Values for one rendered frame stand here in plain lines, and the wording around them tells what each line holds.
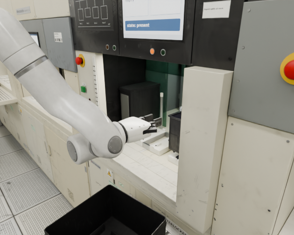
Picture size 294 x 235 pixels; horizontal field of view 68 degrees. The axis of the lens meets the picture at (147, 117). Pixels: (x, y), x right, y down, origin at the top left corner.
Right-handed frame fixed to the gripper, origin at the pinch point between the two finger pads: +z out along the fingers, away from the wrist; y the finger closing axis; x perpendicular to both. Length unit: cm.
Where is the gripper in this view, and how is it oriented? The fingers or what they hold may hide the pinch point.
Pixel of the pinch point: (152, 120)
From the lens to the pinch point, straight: 80.5
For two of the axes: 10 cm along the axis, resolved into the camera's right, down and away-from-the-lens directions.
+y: 6.9, 2.7, -6.7
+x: 0.0, -9.3, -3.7
